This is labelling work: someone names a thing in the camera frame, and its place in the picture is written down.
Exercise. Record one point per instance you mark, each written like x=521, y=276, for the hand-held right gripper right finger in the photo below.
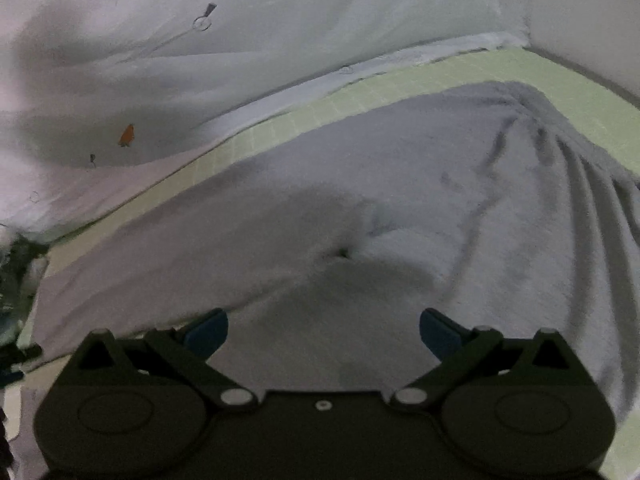
x=440, y=334

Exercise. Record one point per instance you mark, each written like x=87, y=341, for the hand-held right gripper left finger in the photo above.
x=207, y=334

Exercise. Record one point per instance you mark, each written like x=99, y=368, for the checked folded garment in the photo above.
x=17, y=270

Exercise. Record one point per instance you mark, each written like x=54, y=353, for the green checked mat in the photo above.
x=550, y=75

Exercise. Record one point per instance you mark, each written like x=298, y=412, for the grey sweatshirt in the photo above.
x=400, y=185

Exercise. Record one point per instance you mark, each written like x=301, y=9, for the white carrot print quilt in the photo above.
x=300, y=35

